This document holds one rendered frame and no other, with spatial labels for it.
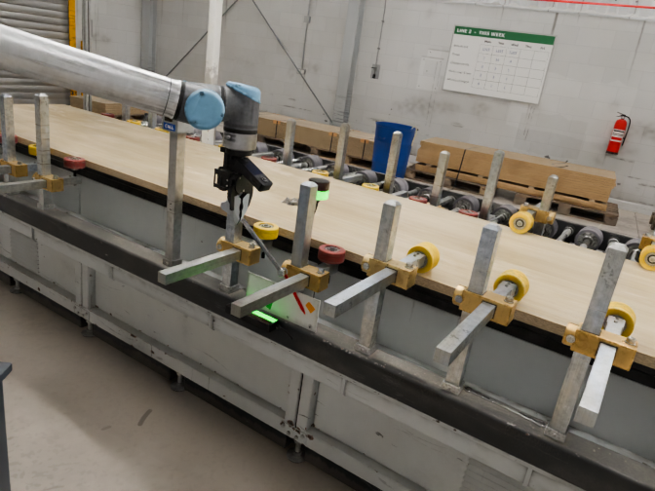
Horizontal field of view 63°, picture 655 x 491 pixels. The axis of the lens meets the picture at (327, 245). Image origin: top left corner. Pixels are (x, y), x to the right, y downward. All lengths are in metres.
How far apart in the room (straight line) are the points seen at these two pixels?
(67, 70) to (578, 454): 1.35
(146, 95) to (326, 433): 1.31
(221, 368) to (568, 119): 6.92
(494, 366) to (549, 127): 7.00
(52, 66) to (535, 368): 1.35
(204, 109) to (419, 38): 7.71
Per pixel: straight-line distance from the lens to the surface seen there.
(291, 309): 1.55
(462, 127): 8.62
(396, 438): 1.88
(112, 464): 2.16
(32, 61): 1.27
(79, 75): 1.26
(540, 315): 1.45
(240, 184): 1.48
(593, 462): 1.36
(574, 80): 8.39
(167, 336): 2.43
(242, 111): 1.43
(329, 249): 1.57
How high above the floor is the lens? 1.44
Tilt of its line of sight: 19 degrees down
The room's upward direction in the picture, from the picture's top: 8 degrees clockwise
